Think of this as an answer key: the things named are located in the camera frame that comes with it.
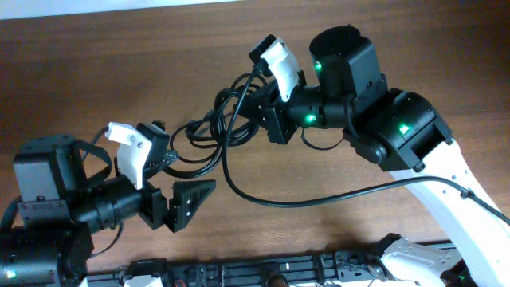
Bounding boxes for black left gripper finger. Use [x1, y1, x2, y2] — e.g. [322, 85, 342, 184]
[169, 179, 216, 233]
[143, 150, 179, 179]

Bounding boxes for black USB cable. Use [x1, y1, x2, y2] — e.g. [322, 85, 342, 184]
[163, 71, 268, 179]
[185, 85, 264, 151]

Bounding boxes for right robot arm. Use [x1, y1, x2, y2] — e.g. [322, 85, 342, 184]
[239, 25, 509, 286]

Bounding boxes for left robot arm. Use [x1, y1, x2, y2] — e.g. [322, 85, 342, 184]
[1, 135, 216, 286]

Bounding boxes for left camera black cable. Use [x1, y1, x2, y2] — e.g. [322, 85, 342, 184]
[75, 126, 115, 180]

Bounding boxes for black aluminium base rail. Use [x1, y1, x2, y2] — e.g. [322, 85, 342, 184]
[88, 237, 396, 287]

